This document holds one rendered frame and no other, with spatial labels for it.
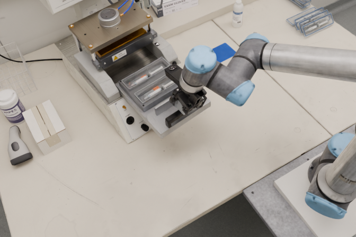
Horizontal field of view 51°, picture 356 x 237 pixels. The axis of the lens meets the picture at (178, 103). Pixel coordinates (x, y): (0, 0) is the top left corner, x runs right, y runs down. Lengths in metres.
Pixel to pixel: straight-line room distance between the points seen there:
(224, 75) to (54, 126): 0.80
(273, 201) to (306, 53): 0.60
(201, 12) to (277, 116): 0.71
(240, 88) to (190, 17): 1.02
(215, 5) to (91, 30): 0.80
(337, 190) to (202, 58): 0.51
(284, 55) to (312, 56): 0.07
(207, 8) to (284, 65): 1.05
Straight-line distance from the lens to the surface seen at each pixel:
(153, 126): 1.26
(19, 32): 1.97
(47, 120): 1.56
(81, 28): 1.46
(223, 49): 1.82
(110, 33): 1.41
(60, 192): 1.47
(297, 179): 1.40
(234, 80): 0.96
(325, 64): 0.96
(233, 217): 2.14
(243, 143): 1.48
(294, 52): 0.99
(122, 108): 1.43
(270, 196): 1.38
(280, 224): 1.35
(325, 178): 1.13
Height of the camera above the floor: 1.99
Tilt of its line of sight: 51 degrees down
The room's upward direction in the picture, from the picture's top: 6 degrees counter-clockwise
